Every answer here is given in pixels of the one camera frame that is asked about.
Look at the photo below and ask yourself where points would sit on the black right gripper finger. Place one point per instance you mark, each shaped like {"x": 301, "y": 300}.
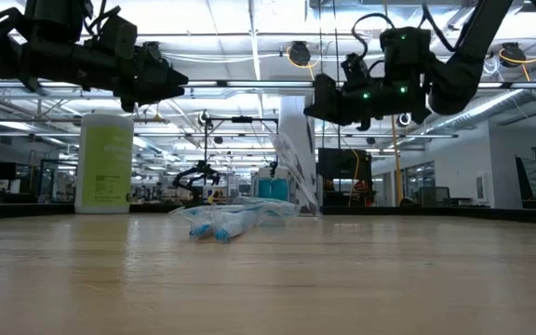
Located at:
{"x": 328, "y": 107}

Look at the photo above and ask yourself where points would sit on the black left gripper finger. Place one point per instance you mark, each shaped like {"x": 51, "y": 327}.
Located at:
{"x": 170, "y": 81}
{"x": 156, "y": 98}

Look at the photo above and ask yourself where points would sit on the blue white toothbrush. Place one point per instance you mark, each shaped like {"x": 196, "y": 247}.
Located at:
{"x": 199, "y": 231}
{"x": 223, "y": 235}
{"x": 254, "y": 218}
{"x": 282, "y": 208}

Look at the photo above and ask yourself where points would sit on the black background robot arm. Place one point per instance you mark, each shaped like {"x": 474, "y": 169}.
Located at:
{"x": 198, "y": 174}

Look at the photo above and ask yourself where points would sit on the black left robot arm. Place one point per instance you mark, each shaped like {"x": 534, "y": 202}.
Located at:
{"x": 40, "y": 60}

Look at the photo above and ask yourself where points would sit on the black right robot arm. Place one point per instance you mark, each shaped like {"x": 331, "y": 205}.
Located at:
{"x": 459, "y": 79}

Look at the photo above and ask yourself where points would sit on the green disinfecting wipes canister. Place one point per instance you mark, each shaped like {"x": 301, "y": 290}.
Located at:
{"x": 105, "y": 163}

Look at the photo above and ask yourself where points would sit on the grey mesh chair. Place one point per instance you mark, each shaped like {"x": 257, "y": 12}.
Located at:
{"x": 434, "y": 196}

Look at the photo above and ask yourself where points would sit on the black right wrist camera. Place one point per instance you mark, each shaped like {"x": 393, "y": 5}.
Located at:
{"x": 355, "y": 70}

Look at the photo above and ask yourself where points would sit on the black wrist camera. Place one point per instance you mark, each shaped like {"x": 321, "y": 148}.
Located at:
{"x": 116, "y": 37}
{"x": 355, "y": 70}

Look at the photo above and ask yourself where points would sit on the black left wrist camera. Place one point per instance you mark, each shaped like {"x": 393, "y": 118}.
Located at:
{"x": 116, "y": 37}

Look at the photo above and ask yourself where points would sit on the black background rig frame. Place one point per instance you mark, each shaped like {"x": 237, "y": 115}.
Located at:
{"x": 242, "y": 119}

